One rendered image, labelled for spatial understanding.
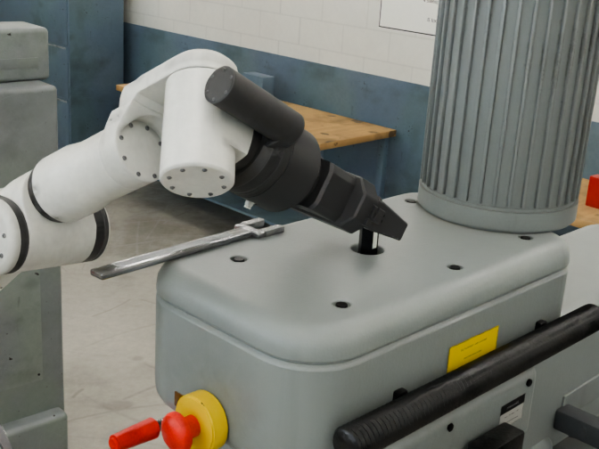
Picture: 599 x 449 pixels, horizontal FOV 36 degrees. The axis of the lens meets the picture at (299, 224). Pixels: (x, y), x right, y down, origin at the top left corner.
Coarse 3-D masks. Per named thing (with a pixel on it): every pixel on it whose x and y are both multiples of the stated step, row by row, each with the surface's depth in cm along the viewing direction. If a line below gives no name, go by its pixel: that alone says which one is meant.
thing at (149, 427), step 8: (136, 424) 98; (144, 424) 98; (152, 424) 98; (160, 424) 99; (120, 432) 96; (128, 432) 97; (136, 432) 97; (144, 432) 97; (152, 432) 98; (112, 440) 96; (120, 440) 96; (128, 440) 96; (136, 440) 97; (144, 440) 98; (112, 448) 96; (120, 448) 96
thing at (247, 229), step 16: (240, 224) 104; (256, 224) 106; (208, 240) 99; (224, 240) 99; (144, 256) 93; (160, 256) 93; (176, 256) 95; (96, 272) 88; (112, 272) 89; (128, 272) 90
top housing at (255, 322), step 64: (192, 256) 96; (256, 256) 97; (320, 256) 98; (384, 256) 99; (448, 256) 101; (512, 256) 102; (192, 320) 90; (256, 320) 84; (320, 320) 83; (384, 320) 86; (448, 320) 93; (512, 320) 102; (192, 384) 92; (256, 384) 84; (320, 384) 82; (384, 384) 87; (256, 448) 86; (320, 448) 84
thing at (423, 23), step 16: (384, 0) 622; (400, 0) 612; (416, 0) 603; (432, 0) 594; (384, 16) 624; (400, 16) 615; (416, 16) 606; (432, 16) 597; (416, 32) 608; (432, 32) 599
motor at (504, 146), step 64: (448, 0) 108; (512, 0) 102; (576, 0) 102; (448, 64) 108; (512, 64) 103; (576, 64) 105; (448, 128) 109; (512, 128) 106; (576, 128) 108; (448, 192) 112; (512, 192) 108; (576, 192) 112
